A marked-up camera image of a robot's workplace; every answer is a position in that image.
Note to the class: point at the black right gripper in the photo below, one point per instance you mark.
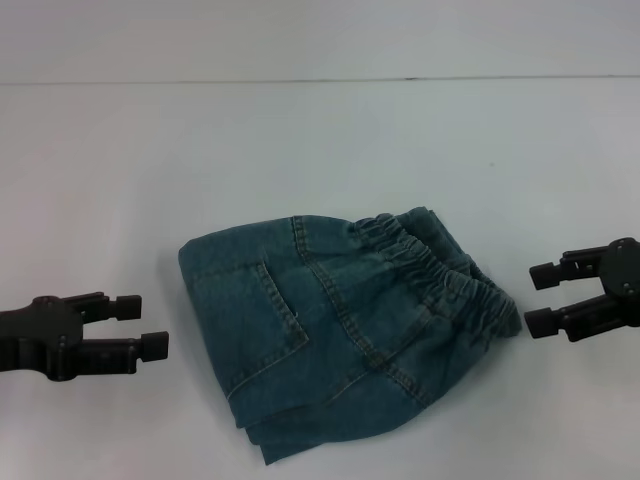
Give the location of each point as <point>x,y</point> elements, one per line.
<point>625,275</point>

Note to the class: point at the blue denim shorts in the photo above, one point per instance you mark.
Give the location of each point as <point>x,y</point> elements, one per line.
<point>325,320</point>

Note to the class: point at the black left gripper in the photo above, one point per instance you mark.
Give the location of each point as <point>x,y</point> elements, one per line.
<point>30,335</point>

